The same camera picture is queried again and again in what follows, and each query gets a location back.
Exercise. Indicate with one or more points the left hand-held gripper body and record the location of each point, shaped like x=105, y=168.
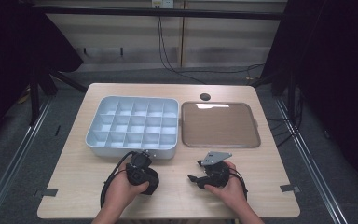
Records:
x=140, y=160

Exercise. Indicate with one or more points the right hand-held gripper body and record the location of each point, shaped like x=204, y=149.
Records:
x=217, y=175

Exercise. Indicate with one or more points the light blue divided organizer box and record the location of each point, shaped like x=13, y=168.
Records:
x=133, y=121

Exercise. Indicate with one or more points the person's right hand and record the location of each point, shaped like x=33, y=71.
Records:
x=234, y=191

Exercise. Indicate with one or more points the person's left hand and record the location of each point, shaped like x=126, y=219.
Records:
x=118, y=189

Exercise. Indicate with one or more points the brown flat tray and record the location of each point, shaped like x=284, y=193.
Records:
x=220, y=127

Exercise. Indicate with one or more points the grey tape piece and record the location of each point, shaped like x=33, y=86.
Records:
x=290, y=188
x=45, y=192

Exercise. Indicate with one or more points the small black floor piece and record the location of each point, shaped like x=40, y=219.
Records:
x=57, y=130

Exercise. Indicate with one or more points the black metal stand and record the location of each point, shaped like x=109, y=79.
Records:
x=34, y=99

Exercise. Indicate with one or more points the black horizontal bar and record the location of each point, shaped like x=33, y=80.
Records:
x=136, y=12

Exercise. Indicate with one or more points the aluminium floor rail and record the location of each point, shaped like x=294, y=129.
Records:
x=12, y=168
x=307, y=161

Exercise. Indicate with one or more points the white wall socket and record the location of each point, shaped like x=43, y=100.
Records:
x=162, y=3

